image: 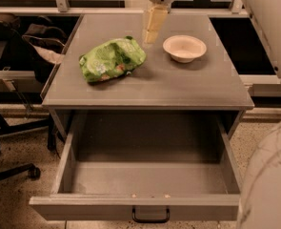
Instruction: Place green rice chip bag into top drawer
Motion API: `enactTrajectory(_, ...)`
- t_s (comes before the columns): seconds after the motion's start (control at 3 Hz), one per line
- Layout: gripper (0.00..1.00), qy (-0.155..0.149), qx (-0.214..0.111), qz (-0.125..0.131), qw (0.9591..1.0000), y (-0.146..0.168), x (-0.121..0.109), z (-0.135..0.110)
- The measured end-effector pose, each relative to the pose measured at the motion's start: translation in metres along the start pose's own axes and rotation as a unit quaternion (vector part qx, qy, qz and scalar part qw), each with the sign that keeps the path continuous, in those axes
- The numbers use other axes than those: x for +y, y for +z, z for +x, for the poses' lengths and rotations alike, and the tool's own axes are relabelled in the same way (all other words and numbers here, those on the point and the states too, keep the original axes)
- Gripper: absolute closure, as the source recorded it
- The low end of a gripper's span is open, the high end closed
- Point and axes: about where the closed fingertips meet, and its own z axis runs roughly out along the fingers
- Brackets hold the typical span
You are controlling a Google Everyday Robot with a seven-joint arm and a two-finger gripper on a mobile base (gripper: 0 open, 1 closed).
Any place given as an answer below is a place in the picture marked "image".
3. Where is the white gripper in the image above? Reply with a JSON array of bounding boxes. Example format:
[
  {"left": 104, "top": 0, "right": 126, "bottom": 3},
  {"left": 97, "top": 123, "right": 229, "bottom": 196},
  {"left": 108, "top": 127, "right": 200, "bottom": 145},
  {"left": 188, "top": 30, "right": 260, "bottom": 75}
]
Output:
[{"left": 143, "top": 0, "right": 174, "bottom": 44}]

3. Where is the green rice chip bag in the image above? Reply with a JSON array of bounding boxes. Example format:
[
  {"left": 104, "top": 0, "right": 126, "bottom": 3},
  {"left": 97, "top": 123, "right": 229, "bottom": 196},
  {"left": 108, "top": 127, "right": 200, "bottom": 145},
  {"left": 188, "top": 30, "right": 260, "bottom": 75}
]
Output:
[{"left": 79, "top": 36, "right": 147, "bottom": 83}]

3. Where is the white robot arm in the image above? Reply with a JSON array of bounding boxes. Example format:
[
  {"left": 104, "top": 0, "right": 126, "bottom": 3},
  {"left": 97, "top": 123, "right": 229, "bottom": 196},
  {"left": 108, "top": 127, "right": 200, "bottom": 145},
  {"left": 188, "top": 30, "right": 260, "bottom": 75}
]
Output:
[{"left": 236, "top": 0, "right": 281, "bottom": 229}]

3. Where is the dark bag with white lining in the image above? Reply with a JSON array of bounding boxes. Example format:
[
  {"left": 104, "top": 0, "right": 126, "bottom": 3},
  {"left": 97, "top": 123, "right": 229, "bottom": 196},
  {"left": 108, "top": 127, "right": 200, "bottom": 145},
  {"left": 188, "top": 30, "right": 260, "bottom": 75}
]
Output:
[{"left": 22, "top": 24, "right": 68, "bottom": 83}]

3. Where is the metal window railing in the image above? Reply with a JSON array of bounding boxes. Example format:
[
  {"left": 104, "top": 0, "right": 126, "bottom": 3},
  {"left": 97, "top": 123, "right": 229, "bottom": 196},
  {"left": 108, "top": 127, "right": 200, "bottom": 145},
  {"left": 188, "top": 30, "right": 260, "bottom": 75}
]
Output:
[{"left": 0, "top": 0, "right": 281, "bottom": 19}]

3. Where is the black office chair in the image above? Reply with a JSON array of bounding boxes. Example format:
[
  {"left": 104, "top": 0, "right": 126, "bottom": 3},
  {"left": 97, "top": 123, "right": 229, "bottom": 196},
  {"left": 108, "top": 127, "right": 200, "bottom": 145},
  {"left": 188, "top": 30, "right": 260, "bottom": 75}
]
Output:
[{"left": 0, "top": 12, "right": 57, "bottom": 188}]

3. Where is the grey open top drawer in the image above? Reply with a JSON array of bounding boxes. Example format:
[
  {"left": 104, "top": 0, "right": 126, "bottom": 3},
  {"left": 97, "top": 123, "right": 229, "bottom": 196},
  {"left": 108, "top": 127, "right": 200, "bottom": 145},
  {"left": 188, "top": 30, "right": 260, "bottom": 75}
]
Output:
[{"left": 30, "top": 112, "right": 242, "bottom": 220}]

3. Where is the black drawer handle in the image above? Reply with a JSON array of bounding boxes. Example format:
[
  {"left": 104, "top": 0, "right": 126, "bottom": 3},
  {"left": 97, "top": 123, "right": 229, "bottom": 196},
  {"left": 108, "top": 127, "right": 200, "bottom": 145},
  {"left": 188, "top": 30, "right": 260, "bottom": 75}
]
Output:
[{"left": 131, "top": 208, "right": 171, "bottom": 224}]

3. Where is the white bowl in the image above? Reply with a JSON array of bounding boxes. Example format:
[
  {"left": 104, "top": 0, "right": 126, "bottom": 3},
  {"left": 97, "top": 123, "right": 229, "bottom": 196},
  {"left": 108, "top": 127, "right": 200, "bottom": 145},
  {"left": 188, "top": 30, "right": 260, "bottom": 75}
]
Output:
[{"left": 163, "top": 35, "right": 207, "bottom": 63}]

